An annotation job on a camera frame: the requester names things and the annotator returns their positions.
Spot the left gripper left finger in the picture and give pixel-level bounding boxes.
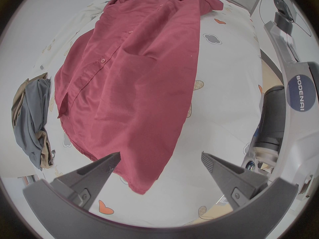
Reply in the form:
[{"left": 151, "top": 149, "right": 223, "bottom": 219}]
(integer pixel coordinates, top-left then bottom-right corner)
[{"left": 51, "top": 152, "right": 121, "bottom": 212}]

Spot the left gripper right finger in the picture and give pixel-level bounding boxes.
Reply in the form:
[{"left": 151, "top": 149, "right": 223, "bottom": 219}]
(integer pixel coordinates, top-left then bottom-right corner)
[{"left": 201, "top": 152, "right": 268, "bottom": 211}]

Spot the red shirt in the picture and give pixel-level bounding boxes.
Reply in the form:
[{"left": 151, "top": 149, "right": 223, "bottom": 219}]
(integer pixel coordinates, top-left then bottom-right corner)
[{"left": 54, "top": 0, "right": 224, "bottom": 196}]

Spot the bed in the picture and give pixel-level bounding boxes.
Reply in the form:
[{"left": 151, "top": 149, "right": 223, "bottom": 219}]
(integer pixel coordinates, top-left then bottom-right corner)
[{"left": 7, "top": 0, "right": 267, "bottom": 227}]

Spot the grey garment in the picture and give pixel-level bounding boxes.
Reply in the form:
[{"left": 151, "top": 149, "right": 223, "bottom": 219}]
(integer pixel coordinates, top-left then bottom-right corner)
[{"left": 14, "top": 78, "right": 51, "bottom": 171}]

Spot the brown garment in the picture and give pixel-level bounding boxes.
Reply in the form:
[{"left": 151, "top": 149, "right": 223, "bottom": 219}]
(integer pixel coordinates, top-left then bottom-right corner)
[{"left": 11, "top": 72, "right": 55, "bottom": 170}]

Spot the white printed quilt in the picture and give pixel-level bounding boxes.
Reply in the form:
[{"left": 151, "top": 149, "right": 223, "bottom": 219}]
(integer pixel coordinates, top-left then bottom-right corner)
[{"left": 34, "top": 0, "right": 197, "bottom": 70}]

